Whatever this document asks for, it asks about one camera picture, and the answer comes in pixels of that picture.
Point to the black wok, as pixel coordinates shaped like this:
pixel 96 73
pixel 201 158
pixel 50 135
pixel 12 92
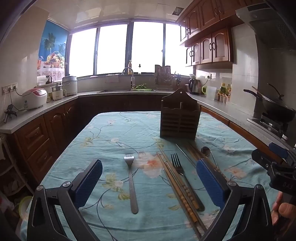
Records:
pixel 277 113

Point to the brown wooden chopstick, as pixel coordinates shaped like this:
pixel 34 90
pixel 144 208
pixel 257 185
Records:
pixel 196 150
pixel 193 151

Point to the green mug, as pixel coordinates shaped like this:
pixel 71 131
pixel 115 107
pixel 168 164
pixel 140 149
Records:
pixel 204 90

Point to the glass wok lid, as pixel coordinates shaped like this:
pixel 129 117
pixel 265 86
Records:
pixel 274 97

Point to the kitchen sink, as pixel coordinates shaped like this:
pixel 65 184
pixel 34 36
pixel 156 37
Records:
pixel 115 90

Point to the white wall outlet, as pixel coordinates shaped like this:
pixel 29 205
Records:
pixel 208 76

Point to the white wall outlet strip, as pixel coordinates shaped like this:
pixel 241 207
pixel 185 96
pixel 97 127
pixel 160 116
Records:
pixel 9 88

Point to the square ceiling vent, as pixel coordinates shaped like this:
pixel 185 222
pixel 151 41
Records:
pixel 177 11

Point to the yellow soap bottle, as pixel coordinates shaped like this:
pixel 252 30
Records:
pixel 130 68

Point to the silver steel fork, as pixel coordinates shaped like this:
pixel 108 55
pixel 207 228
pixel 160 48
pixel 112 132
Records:
pixel 131 185

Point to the translucent plastic pitcher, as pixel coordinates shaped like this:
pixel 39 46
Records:
pixel 211 93

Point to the steel range hood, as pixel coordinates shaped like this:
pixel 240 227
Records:
pixel 272 25

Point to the metal spoon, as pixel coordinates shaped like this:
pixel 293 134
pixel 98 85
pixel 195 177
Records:
pixel 205 151

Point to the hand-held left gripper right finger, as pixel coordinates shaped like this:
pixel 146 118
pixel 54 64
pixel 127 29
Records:
pixel 211 183

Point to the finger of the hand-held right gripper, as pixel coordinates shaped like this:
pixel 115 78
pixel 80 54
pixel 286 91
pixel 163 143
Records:
pixel 261 158
pixel 278 150

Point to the green vegetables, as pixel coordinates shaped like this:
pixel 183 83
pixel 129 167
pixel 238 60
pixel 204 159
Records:
pixel 141 87

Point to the large kitchen window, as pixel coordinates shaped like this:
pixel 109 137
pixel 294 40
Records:
pixel 111 48

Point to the fruit and palm wall poster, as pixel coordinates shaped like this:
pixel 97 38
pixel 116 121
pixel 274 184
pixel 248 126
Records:
pixel 53 46

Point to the large white electric cooker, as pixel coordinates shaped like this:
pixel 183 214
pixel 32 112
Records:
pixel 69 85

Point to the wooden lower cabinets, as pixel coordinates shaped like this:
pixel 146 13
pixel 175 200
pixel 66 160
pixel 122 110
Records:
pixel 41 136

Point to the chrome kitchen faucet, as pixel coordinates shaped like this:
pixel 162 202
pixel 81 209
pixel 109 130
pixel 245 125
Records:
pixel 132 80

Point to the white and red rice cooker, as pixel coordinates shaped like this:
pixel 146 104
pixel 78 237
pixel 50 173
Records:
pixel 34 98

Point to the steel electric kettle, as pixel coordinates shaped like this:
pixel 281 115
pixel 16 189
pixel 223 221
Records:
pixel 194 87

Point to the yellow-green condiment bottle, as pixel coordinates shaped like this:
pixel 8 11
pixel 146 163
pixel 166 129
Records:
pixel 222 89

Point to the dark steel fork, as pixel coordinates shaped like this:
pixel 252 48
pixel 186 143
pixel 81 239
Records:
pixel 179 168

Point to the wooden upper cabinets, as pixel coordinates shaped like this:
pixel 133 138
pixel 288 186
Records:
pixel 212 30

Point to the teal floral tablecloth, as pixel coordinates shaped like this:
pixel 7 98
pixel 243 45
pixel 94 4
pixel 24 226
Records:
pixel 111 129

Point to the wooden cabinets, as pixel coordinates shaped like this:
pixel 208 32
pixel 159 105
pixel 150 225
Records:
pixel 212 30
pixel 41 136

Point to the small electric steamer pot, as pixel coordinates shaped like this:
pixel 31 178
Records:
pixel 57 92

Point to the person's right hand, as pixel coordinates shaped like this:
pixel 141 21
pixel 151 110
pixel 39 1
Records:
pixel 286 209

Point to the white dish cloth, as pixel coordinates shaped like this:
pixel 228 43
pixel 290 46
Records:
pixel 112 79

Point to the small metal teapot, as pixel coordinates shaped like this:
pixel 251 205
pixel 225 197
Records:
pixel 50 80

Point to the row of condiment bottles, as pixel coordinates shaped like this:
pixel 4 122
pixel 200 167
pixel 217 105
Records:
pixel 223 99

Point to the knife block with scissors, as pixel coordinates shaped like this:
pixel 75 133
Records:
pixel 177 82

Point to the green lidded container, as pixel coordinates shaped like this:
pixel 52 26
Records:
pixel 25 205

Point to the brown wooden utensil holder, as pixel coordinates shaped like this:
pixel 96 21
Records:
pixel 180 115

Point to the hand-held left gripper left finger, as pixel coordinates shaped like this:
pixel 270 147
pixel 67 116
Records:
pixel 89 183

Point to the small dark-capped bottle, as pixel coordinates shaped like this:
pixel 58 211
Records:
pixel 139 70

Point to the small black tripod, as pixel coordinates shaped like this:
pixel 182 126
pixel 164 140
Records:
pixel 10 112

